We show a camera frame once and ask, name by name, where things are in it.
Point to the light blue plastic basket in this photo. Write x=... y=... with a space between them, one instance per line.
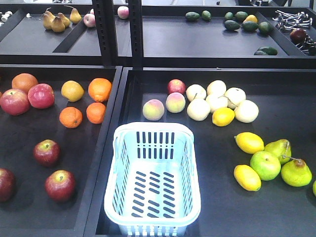
x=152 y=188

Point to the peach left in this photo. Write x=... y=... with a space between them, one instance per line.
x=153 y=110

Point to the peach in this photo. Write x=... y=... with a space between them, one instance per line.
x=175 y=102
x=153 y=110

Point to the peach right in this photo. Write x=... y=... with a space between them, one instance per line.
x=175 y=102

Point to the small red apple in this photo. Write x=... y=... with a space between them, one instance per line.
x=176 y=85

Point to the white pear front left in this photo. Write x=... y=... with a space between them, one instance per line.
x=198 y=109

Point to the white pear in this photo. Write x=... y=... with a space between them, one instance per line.
x=198 y=109
x=247 y=111

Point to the orange front right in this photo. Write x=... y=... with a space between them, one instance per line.
x=95 y=112

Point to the yellow lemon near pears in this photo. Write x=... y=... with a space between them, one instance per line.
x=223 y=116

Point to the large orange with nub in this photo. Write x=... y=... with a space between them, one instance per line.
x=99 y=89

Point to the orange front left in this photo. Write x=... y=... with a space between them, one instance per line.
x=70 y=117

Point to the yellow orange citrus fruit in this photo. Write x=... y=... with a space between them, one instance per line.
x=72 y=91

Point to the white pear front right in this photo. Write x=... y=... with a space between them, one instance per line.
x=247 y=111

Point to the yellow lemon upper right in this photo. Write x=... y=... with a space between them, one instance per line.
x=249 y=142

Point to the yellow lemon lower right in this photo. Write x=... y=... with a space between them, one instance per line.
x=247 y=178

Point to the dark red apple middle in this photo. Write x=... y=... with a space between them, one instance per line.
x=47 y=153

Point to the dark red apple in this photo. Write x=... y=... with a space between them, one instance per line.
x=47 y=153
x=60 y=185

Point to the dark red apple front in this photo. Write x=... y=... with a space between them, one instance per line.
x=60 y=185

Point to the pink red apple right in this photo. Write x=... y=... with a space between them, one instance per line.
x=41 y=96

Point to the pink red apple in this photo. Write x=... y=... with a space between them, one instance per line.
x=41 y=96
x=15 y=102

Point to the green apple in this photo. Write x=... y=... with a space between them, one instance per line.
x=266 y=165

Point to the black shelf upright posts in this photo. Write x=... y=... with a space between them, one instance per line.
x=120 y=41

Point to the green pear upper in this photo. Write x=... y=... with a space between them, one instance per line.
x=281 y=149

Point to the green pear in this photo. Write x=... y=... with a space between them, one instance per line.
x=281 y=149
x=296 y=172

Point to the orange back left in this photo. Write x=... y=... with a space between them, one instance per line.
x=24 y=81

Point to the pink red apple left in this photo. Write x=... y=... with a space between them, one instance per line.
x=15 y=102

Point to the green pear lower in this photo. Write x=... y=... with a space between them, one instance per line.
x=296 y=172

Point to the dark red apple edge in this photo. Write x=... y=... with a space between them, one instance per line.
x=7 y=184

